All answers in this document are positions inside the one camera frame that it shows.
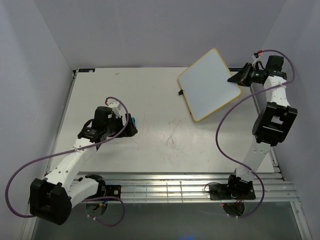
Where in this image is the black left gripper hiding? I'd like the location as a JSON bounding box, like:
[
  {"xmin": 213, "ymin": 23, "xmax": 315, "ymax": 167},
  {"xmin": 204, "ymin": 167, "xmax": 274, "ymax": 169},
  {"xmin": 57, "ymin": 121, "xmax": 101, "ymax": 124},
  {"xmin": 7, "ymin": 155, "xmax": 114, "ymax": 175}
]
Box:
[{"xmin": 105, "ymin": 113, "xmax": 138, "ymax": 138}]

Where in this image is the blue bone shaped eraser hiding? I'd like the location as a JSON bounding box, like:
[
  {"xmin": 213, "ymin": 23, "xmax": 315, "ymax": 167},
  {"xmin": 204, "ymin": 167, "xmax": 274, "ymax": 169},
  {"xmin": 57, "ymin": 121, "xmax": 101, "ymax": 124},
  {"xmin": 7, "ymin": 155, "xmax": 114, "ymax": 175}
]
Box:
[{"xmin": 131, "ymin": 117, "xmax": 137, "ymax": 128}]

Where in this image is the yellow framed whiteboard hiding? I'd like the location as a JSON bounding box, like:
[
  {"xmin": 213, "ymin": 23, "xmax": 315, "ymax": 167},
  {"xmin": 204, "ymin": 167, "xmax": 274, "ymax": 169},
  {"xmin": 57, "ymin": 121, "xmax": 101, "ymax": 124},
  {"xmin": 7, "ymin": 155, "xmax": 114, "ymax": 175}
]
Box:
[{"xmin": 177, "ymin": 48, "xmax": 242, "ymax": 122}]

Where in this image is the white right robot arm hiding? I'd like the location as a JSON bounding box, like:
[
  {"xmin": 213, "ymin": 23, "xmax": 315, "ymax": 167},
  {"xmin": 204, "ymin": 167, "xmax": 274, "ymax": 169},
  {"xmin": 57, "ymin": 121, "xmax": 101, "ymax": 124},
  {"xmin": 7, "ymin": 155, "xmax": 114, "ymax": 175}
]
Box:
[{"xmin": 225, "ymin": 55, "xmax": 298, "ymax": 199}]

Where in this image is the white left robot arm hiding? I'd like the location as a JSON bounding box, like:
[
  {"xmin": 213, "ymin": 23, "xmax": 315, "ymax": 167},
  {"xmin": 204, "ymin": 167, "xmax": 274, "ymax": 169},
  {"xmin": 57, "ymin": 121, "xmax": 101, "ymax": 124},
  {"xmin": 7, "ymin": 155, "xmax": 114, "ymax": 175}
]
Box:
[{"xmin": 29, "ymin": 97, "xmax": 138, "ymax": 225}]

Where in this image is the black XDOF label right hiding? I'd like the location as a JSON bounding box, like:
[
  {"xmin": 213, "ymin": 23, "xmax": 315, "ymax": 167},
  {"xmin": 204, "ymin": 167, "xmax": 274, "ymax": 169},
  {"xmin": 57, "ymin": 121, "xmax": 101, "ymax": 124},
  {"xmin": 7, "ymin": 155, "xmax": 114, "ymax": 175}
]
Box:
[{"xmin": 228, "ymin": 67, "xmax": 242, "ymax": 72}]

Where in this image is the black xdof label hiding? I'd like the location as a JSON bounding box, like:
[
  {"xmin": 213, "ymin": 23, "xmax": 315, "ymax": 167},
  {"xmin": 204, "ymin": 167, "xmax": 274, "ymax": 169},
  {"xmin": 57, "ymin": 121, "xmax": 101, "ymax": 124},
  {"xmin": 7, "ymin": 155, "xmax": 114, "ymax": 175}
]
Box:
[
  {"xmin": 78, "ymin": 68, "xmax": 96, "ymax": 73},
  {"xmin": 228, "ymin": 67, "xmax": 242, "ymax": 72}
]

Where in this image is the black XDOF label left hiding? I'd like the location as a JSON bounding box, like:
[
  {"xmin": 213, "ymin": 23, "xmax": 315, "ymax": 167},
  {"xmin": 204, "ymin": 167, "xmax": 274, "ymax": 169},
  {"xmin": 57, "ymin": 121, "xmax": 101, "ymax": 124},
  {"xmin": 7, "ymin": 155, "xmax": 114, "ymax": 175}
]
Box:
[{"xmin": 78, "ymin": 68, "xmax": 96, "ymax": 73}]

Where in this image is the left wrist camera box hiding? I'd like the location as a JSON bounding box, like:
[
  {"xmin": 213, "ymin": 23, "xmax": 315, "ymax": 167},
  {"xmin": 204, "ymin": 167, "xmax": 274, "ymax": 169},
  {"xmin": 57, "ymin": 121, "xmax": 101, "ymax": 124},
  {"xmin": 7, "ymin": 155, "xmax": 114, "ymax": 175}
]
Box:
[{"xmin": 105, "ymin": 100, "xmax": 123, "ymax": 115}]

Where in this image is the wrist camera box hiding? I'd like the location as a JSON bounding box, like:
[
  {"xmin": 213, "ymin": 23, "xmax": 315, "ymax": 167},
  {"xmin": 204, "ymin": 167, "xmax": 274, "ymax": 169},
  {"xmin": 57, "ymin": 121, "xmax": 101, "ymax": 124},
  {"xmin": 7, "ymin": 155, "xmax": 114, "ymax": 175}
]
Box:
[
  {"xmin": 251, "ymin": 50, "xmax": 263, "ymax": 67},
  {"xmin": 105, "ymin": 100, "xmax": 123, "ymax": 115}
]

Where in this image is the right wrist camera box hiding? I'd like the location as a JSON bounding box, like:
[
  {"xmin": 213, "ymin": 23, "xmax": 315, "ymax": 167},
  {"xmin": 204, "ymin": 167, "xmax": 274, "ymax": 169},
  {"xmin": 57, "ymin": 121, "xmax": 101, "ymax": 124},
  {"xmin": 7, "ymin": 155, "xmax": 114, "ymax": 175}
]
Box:
[{"xmin": 251, "ymin": 50, "xmax": 263, "ymax": 67}]

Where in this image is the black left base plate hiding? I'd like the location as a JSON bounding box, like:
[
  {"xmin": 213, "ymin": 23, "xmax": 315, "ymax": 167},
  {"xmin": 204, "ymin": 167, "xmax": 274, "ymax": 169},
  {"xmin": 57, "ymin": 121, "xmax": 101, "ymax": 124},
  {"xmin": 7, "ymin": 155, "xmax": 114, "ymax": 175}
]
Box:
[{"xmin": 103, "ymin": 184, "xmax": 122, "ymax": 199}]

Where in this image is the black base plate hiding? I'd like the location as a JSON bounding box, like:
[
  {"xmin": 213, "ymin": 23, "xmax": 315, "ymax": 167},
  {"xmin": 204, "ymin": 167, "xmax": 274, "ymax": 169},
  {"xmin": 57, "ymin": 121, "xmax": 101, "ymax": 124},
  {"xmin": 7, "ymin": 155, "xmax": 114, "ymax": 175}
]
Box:
[
  {"xmin": 208, "ymin": 183, "xmax": 256, "ymax": 201},
  {"xmin": 103, "ymin": 184, "xmax": 122, "ymax": 199}
]

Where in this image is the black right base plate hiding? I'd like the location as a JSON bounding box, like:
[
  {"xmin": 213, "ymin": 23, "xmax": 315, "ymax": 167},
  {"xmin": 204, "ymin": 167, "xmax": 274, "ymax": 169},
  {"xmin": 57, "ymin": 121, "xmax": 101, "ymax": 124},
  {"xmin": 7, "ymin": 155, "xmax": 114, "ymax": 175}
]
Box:
[{"xmin": 208, "ymin": 183, "xmax": 256, "ymax": 201}]

